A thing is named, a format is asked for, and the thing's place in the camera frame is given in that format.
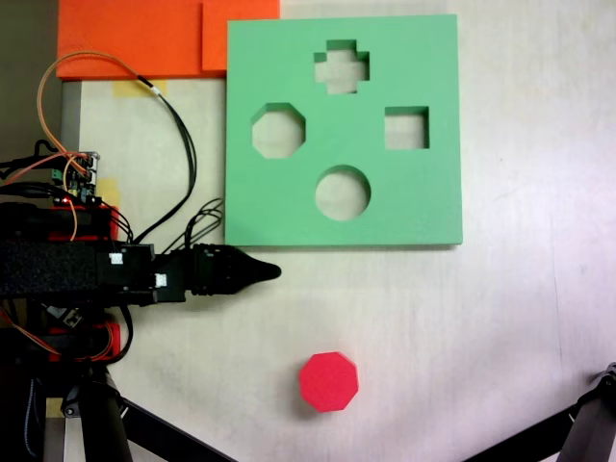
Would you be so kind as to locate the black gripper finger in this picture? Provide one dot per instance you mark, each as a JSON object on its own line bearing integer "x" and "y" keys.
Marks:
{"x": 262, "y": 273}

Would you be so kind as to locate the red eight-sided block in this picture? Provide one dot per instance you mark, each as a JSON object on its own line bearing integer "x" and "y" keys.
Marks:
{"x": 327, "y": 380}

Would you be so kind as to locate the large orange foam slab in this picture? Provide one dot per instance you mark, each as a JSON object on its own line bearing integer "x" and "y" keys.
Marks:
{"x": 120, "y": 33}

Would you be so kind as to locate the thick black tripod leg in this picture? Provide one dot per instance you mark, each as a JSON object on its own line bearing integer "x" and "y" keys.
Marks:
{"x": 103, "y": 423}

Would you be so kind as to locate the black tripod leg with strut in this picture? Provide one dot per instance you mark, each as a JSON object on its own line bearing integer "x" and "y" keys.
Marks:
{"x": 597, "y": 414}

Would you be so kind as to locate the green shape sorting board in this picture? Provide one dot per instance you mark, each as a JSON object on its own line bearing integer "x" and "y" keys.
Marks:
{"x": 269, "y": 216}

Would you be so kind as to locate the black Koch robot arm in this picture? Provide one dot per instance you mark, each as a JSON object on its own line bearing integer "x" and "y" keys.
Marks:
{"x": 48, "y": 269}

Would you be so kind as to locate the yellow tape strip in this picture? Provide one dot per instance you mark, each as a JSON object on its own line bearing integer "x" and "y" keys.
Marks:
{"x": 111, "y": 190}
{"x": 54, "y": 406}
{"x": 127, "y": 89}

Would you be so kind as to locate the small circuit board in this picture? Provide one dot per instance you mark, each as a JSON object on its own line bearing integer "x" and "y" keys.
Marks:
{"x": 79, "y": 178}

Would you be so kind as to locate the red printed base clamp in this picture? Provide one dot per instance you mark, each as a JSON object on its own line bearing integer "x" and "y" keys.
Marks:
{"x": 114, "y": 337}

